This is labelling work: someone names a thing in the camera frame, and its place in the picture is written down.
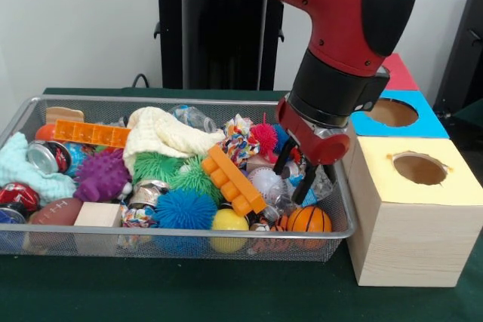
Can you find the yellow ball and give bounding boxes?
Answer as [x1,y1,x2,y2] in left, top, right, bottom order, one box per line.
[211,208,250,253]

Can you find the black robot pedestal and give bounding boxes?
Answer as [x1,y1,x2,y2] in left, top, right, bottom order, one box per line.
[146,0,286,90]

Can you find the long flat orange toy brick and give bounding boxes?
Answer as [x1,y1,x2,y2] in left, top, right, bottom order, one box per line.
[53,119,131,149]

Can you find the clear shallow mesh bin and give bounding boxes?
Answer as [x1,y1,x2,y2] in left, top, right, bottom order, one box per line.
[0,94,358,262]

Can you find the green spiky ball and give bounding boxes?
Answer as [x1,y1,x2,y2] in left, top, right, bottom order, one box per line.
[133,152,179,186]
[172,156,223,204]

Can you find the blue spiky ball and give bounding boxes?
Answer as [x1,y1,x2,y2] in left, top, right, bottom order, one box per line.
[153,189,218,256]

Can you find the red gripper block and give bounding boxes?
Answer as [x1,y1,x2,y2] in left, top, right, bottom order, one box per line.
[272,98,352,207]

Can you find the cream knitted cloth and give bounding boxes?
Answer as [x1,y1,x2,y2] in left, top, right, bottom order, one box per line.
[122,106,226,176]

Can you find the white baseball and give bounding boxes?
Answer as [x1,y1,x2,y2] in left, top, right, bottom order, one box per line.
[248,167,286,206]

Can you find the small orange basketball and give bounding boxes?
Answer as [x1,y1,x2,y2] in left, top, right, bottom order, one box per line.
[287,205,334,252]

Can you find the purple spiky ball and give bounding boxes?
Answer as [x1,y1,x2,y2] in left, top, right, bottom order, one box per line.
[73,149,133,204]

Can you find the dark green table cloth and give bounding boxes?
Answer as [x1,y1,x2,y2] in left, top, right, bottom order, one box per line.
[0,87,483,322]

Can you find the orange toy brick round studs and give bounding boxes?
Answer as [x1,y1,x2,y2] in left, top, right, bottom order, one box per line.
[201,145,267,217]

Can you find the wooden box three holes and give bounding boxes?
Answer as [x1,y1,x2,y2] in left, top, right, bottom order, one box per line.
[340,52,483,288]

